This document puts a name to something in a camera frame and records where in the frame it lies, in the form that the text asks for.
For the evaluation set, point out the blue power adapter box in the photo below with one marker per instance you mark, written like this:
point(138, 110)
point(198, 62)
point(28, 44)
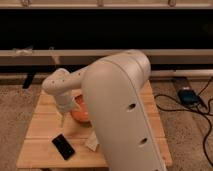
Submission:
point(188, 96)

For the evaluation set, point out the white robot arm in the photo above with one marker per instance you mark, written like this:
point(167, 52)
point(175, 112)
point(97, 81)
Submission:
point(111, 90)

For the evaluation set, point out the orange bowl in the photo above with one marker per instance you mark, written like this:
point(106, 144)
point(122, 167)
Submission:
point(80, 113)

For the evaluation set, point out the long grey rail beam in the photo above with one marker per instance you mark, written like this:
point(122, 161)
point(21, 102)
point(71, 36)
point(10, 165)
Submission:
point(84, 57)

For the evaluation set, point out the black smartphone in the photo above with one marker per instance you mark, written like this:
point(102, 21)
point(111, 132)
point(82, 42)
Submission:
point(63, 147)

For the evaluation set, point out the light wooden table board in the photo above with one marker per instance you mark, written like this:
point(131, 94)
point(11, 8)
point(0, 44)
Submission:
point(38, 152)

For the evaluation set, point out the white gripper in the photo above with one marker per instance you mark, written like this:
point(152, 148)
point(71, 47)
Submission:
point(65, 102)

